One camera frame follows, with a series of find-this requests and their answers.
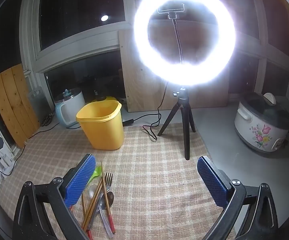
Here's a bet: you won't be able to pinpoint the phone holder clamp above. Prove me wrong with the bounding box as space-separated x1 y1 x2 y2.
157 3 186 20

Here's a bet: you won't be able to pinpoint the black tripod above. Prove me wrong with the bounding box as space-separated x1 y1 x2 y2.
157 86 196 161

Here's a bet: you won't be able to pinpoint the metal fork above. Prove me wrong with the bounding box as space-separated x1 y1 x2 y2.
87 172 114 232

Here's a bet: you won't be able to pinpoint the green plastic spoon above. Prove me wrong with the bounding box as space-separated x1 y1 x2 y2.
88 167 102 183

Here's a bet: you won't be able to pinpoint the light oak wooden board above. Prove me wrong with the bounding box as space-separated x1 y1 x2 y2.
119 29 230 113

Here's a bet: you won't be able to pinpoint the white window frame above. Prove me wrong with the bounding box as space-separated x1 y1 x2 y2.
18 0 289 120

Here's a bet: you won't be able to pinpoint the black ring light cable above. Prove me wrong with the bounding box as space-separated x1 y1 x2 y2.
142 81 170 141

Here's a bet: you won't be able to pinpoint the white ring light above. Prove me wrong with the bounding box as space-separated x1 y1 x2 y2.
133 0 237 86

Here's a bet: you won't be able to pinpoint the white blue electric kettle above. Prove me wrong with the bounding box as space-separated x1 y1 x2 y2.
54 88 85 128

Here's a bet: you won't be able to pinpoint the checked beige tablecloth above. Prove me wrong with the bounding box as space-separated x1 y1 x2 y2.
0 122 237 240

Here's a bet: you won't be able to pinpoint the black scissors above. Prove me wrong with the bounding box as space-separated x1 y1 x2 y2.
41 112 54 126

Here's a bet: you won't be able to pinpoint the yellow plastic bin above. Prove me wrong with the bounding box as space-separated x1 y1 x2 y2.
76 100 124 150

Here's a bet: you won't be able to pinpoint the floral white rice cooker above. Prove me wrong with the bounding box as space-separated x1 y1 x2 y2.
234 92 289 153

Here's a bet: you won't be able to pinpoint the white charger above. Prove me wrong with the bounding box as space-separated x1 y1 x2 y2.
0 153 17 176

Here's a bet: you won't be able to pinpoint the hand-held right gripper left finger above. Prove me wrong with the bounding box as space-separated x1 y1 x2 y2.
12 153 96 240

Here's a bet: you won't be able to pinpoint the wooden chopsticks bundle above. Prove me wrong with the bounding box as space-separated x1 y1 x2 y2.
84 184 104 232

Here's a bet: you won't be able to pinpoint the grey cutting board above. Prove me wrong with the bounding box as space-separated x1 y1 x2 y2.
27 86 45 130

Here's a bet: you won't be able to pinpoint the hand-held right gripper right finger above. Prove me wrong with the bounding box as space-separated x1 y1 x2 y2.
197 156 278 240

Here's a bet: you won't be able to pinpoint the pine plank board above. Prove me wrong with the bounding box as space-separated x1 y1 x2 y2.
0 64 40 148

